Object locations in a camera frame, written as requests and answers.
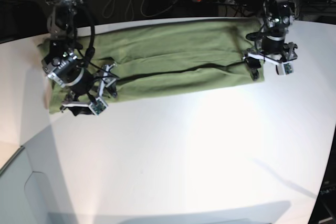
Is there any wrist camera left side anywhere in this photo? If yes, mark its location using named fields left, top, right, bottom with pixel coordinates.
left=276, top=62, right=293, bottom=76

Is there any gripper body right side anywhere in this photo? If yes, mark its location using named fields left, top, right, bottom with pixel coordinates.
left=60, top=63, right=118, bottom=111

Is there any gripper body left side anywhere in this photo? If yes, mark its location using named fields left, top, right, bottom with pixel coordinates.
left=244, top=35, right=298, bottom=64

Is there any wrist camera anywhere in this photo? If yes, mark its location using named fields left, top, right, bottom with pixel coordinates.
left=89, top=97, right=108, bottom=116
left=276, top=62, right=293, bottom=76

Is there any wrist camera right side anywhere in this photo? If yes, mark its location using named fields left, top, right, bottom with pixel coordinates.
left=89, top=97, right=108, bottom=116

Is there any grey looped cable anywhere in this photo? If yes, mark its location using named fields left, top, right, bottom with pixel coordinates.
left=101, top=0, right=182, bottom=19

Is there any green T-shirt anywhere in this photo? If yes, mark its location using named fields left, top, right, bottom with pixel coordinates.
left=36, top=18, right=266, bottom=115

